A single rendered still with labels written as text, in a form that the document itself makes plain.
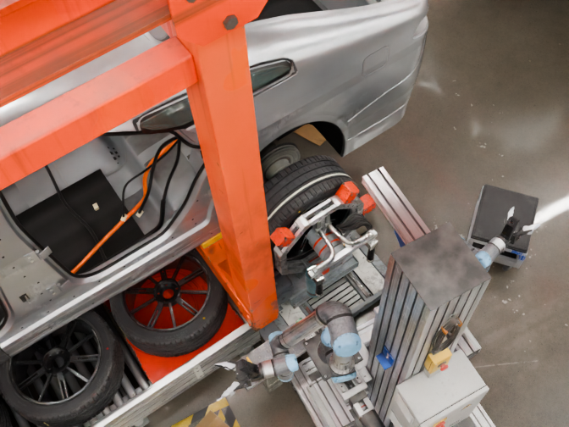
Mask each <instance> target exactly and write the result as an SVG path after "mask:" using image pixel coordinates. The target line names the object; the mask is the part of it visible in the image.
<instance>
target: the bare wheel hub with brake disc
mask: <svg viewBox="0 0 569 427"><path fill-rule="evenodd" d="M299 160H300V152H299V151H298V149H297V148H296V147H295V146H293V145H284V146H281V147H277V148H275V149H274V150H273V151H271V152H269V153H268V154H267V155H265V156H264V157H263V158H262V159H261V165H262V177H263V179H264V182H263V184H265V183H266V182H267V181H269V180H270V179H271V178H272V177H273V176H275V175H276V174H277V173H278V172H279V171H281V170H282V169H285V168H286V167H288V166H289V165H291V164H293V163H295V162H298V161H299Z"/></svg>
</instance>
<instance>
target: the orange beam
mask: <svg viewBox="0 0 569 427"><path fill-rule="evenodd" d="M197 82H198V78H197V74H196V67H195V63H194V59H193V56H192V54H191V53H190V52H189V50H188V49H187V48H186V47H185V45H184V44H183V43H182V42H181V41H180V39H179V38H177V36H173V37H171V38H169V39H168V40H166V41H164V42H161V43H160V44H158V45H156V46H155V47H152V48H150V49H148V50H146V51H145V52H143V53H141V54H139V55H137V56H135V57H133V58H131V59H129V60H127V61H126V62H124V63H122V64H120V65H118V66H116V67H114V68H112V69H110V70H109V71H107V72H105V73H103V74H101V75H99V76H97V77H95V78H93V79H92V80H89V81H87V82H86V83H84V84H82V85H80V86H77V87H76V88H75V89H73V90H71V91H68V92H66V93H64V94H63V95H61V96H59V97H57V98H55V99H53V100H52V101H50V102H48V103H45V104H43V105H41V106H40V107H39V108H36V109H34V110H32V111H30V112H29V113H27V114H24V115H23V116H21V117H19V118H17V119H15V120H13V121H11V122H9V123H7V124H6V125H4V126H2V127H0V191H1V190H2V189H4V188H6V187H7V186H10V185H12V184H13V183H15V182H16V181H18V180H21V179H23V178H24V177H26V176H27V175H30V174H32V173H33V172H35V171H37V170H39V169H41V168H42V167H44V166H46V165H48V164H50V163H51V162H53V161H55V160H57V159H59V158H61V157H62V156H64V155H66V154H68V153H70V152H72V151H74V150H75V149H76V148H78V147H81V146H83V145H85V144H86V143H87V142H89V141H92V140H94V139H95V138H97V137H99V136H101V135H102V134H104V133H106V132H108V131H110V130H111V129H113V128H115V127H117V126H119V125H121V124H123V123H124V122H126V121H128V120H129V119H132V118H134V117H135V116H137V115H138V114H141V113H143V112H145V111H147V110H148V109H149V108H152V107H154V106H155V105H157V104H159V103H161V102H163V101H164V100H166V99H168V98H170V97H172V96H173V95H175V94H177V93H179V92H181V91H183V90H184V89H186V88H188V87H190V86H192V85H194V84H196V83H197Z"/></svg>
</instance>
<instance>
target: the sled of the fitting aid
mask: <svg viewBox="0 0 569 427"><path fill-rule="evenodd" d="M342 263H343V265H342V267H340V268H339V269H337V270H335V271H334V272H333V273H332V274H329V275H328V276H326V277H325V281H324V282H323V290H324V289H325V288H327V287H328V286H330V285H332V284H333V283H335V281H337V280H339V279H340V278H342V277H343V276H345V275H347V274H348V273H350V272H351V271H352V270H353V269H355V268H357V267H358V264H359V261H358V260H357V259H356V257H355V256H354V255H353V254H352V253H351V254H349V255H348V256H347V257H346V258H345V260H344V261H343V262H342ZM310 298H311V297H309V296H308V295H307V293H306V291H304V292H302V293H301V294H300V295H298V296H297V297H295V298H293V299H292V300H290V299H288V302H289V303H290V305H291V306H292V307H293V309H295V308H297V307H299V306H300V305H302V304H303V303H304V302H306V301H307V300H309V299H310Z"/></svg>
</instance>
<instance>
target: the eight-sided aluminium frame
mask: <svg viewBox="0 0 569 427"><path fill-rule="evenodd" d="M328 206H330V207H329V208H328ZM363 207H364V203H363V202H362V200H361V199H360V198H359V197H358V196H356V198H355V199H354V200H353V202H352V203H347V204H344V203H343V202H342V200H341V199H340V198H339V197H338V196H337V195H335V196H332V197H330V198H329V199H328V200H326V201H325V202H322V203H321V204H319V205H318V206H316V207H315V208H313V209H312V210H310V211H308V212H307V213H305V214H303V215H302V216H300V217H299V218H298V219H297V220H296V221H295V223H294V224H293V225H292V226H291V227H290V231H291V232H292V233H293V235H294V236H295V237H296V238H295V239H294V240H293V242H291V244H290V245H289V246H288V247H277V246H275V248H274V249H273V251H274V259H275V267H276V268H277V270H278V271H279V272H280V273H281V274H282V275H289V274H295V273H301V272H303V273H304V272H306V269H307V267H309V266H311V265H314V264H315V265H317V264H319V263H321V262H322V261H323V260H322V259H321V258H320V257H318V258H316V259H314V258H315V257H317V256H318V254H317V253H316V252H313V253H311V254H310V255H308V256H307V257H305V258H303V259H301V260H293V261H287V257H286V255H287V253H288V252H289V250H290V249H291V248H292V247H293V246H294V245H295V244H296V242H297V241H298V240H299V239H300V237H301V236H302V235H303V234H304V232H305V231H306V230H307V229H308V228H309V227H311V226H312V225H314V224H316V223H317V222H318V221H319V220H321V219H323V218H325V217H326V216H328V215H329V214H331V213H332V212H334V211H336V210H338V209H351V211H350V214H352V213H358V214H362V212H363ZM325 208H327V209H325ZM324 209H325V210H324ZM320 210H324V211H322V212H321V213H319V214H318V215H316V216H315V217H313V218H312V216H314V214H316V213H317V212H319V211H320ZM310 218H311V219H310ZM308 219H309V220H308ZM298 228H299V230H297V229H298ZM295 232H296V233H295ZM354 232H355V230H348V231H347V232H346V233H345V234H344V237H345V238H346V239H349V238H350V236H351V235H352V234H353V233H354ZM294 233H295V234H294ZM312 259H314V260H313V261H311V262H310V263H309V262H308V261H310V260H312Z"/></svg>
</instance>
